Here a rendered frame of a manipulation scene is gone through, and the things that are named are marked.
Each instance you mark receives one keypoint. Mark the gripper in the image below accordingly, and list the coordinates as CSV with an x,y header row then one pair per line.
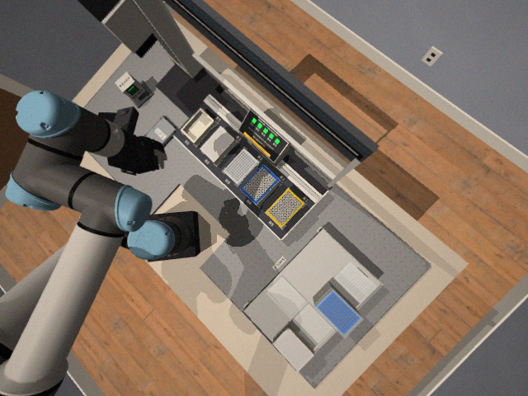
x,y
141,147

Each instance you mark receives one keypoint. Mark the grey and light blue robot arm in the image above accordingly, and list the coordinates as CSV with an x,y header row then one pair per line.
x,y
61,290

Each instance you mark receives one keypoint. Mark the grey tip rack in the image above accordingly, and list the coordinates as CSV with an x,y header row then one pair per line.
x,y
285,208

